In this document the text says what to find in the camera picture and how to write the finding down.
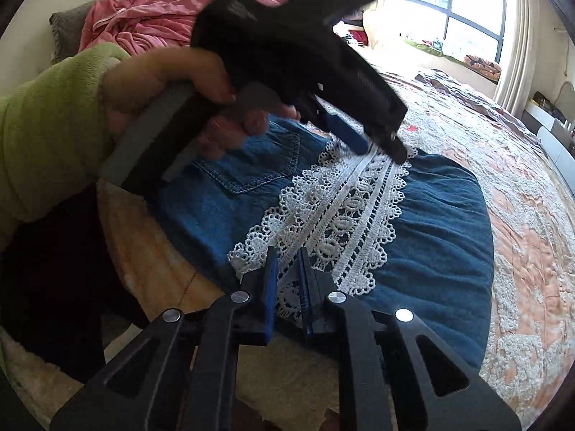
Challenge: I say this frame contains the blue denim lace-trimmed pants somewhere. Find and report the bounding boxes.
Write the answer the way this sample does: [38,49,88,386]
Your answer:
[153,117,494,369]

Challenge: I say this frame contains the left forearm green sleeve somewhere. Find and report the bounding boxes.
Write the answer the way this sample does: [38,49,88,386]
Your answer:
[0,43,128,244]

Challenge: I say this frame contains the left hand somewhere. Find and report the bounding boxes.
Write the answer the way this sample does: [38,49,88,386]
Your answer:
[100,47,300,159]

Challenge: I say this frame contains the pile of clothes by window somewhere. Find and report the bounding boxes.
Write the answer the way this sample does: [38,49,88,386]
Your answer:
[333,20,369,47]

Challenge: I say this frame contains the pink crumpled duvet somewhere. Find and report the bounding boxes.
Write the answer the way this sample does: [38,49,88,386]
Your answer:
[78,0,289,55]

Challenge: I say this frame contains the patterned cushion on windowsill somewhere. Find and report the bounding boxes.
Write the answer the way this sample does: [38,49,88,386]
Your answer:
[464,56,501,84]

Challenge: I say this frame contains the cream curtain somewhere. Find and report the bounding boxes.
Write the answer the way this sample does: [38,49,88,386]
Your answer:
[494,0,541,117]

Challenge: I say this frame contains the peach cartoon bedspread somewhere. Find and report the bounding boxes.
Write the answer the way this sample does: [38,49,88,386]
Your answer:
[97,70,574,430]

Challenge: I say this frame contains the white dressing table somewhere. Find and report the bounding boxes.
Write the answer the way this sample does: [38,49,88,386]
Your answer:
[521,82,575,198]

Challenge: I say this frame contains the window with dark frame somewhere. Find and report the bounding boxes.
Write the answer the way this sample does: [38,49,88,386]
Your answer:
[400,0,507,61]

